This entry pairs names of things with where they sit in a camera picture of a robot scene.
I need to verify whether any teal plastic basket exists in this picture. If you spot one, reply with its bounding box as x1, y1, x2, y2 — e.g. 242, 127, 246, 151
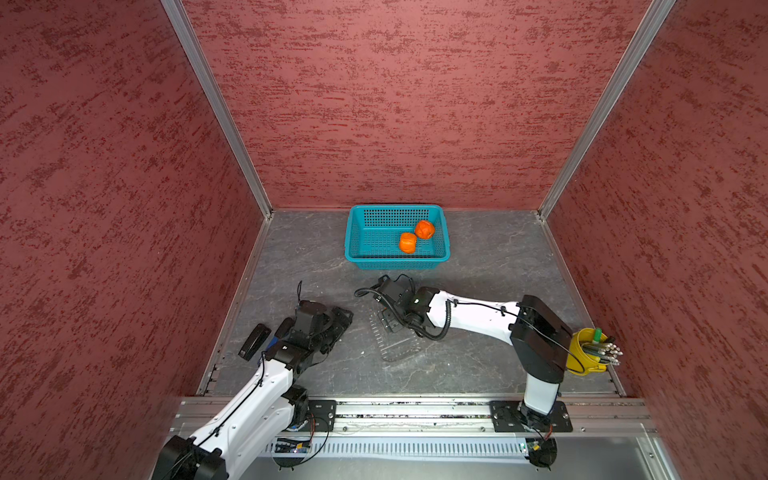
344, 204, 451, 271

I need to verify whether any left circuit board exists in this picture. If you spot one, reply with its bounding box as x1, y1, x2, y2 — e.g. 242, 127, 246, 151
274, 438, 313, 456

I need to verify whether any circuit board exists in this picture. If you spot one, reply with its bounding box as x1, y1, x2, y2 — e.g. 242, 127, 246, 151
526, 438, 545, 461
274, 438, 313, 456

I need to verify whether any black stapler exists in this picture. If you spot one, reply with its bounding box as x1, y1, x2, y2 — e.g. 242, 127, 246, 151
238, 323, 271, 361

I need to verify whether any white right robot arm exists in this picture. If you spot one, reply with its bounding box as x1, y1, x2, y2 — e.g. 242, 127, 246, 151
355, 275, 573, 430

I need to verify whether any yellow cup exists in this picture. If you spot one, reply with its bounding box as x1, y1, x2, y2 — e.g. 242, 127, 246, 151
566, 328, 608, 376

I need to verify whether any right circuit board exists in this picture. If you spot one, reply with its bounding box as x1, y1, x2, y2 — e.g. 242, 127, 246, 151
526, 438, 545, 461

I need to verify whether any bundle of pens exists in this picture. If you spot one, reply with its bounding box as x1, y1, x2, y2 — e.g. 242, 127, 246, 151
581, 337, 624, 366

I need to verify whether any clear plastic clamshell container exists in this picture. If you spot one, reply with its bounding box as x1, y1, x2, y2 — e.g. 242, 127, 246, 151
370, 308, 426, 364

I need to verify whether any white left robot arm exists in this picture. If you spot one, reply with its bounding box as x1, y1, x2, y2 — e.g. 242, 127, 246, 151
151, 300, 353, 479

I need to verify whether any orange fruit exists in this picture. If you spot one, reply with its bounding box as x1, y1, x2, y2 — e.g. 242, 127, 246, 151
398, 232, 418, 255
414, 220, 436, 240

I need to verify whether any blue stapler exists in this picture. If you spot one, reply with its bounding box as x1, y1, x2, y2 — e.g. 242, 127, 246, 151
268, 317, 295, 348

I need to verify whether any aluminium mounting rail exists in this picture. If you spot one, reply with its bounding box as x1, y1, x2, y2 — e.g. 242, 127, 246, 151
173, 395, 655, 437

